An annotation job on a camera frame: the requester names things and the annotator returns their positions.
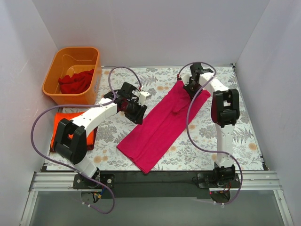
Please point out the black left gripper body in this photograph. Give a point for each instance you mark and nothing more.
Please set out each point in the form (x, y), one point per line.
(137, 113)

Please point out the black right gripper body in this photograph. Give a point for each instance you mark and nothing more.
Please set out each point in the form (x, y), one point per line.
(192, 89)

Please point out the magenta t shirt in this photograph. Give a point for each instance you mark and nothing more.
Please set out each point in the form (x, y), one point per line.
(146, 144)

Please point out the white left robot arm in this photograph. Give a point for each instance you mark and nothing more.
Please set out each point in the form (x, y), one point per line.
(71, 135)

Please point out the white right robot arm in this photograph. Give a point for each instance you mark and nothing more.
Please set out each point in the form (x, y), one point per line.
(224, 113)

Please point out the red t shirt in bin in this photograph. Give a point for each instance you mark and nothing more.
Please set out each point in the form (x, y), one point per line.
(76, 84)

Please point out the folded dark red t shirt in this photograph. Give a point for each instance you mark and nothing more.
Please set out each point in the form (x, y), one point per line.
(90, 140)

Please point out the orange plastic bin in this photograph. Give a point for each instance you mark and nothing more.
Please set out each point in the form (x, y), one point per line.
(69, 61)

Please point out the floral patterned table mat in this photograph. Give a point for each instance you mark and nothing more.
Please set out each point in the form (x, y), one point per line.
(182, 155)

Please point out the folded orange t shirt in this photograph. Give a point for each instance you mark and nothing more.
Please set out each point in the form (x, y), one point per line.
(60, 116)

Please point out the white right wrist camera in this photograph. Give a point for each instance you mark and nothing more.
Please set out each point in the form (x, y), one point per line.
(184, 77)

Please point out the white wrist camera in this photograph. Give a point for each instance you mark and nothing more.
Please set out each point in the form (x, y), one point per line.
(143, 97)
(184, 77)

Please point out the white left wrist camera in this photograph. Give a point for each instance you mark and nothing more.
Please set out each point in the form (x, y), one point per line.
(143, 97)

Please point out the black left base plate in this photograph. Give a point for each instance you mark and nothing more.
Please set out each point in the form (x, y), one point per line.
(101, 181)

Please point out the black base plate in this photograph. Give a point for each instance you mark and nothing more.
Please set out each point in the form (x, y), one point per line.
(206, 179)
(101, 181)

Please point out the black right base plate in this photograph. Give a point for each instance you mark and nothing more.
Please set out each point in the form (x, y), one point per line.
(206, 179)

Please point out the aluminium frame rail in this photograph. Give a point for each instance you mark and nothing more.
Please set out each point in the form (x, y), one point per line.
(64, 181)

